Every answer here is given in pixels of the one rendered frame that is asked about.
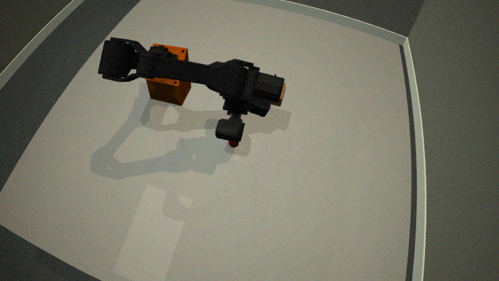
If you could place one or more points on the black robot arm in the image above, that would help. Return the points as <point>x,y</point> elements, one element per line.
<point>231,79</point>

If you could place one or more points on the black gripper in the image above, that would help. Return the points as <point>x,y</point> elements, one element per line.
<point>231,129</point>

